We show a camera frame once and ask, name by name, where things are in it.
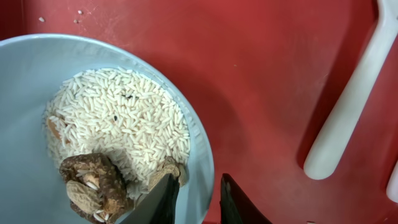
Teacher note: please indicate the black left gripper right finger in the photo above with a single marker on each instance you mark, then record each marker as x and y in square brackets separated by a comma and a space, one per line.
[236, 207]

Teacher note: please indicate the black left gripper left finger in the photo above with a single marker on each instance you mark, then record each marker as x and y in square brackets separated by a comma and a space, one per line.
[159, 206]

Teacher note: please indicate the rice and food scraps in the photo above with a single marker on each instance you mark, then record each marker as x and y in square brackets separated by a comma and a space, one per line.
[113, 134]

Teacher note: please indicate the light blue small bowl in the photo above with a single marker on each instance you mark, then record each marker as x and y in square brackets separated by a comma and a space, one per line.
[32, 69]

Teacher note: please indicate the white plastic spoon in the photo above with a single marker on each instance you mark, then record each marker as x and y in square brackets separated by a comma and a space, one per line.
[333, 138]

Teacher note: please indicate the red plastic tray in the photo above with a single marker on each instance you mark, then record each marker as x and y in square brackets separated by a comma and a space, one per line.
[262, 76]

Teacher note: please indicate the pink plastic fork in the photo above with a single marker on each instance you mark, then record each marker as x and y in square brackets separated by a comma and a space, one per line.
[392, 186]

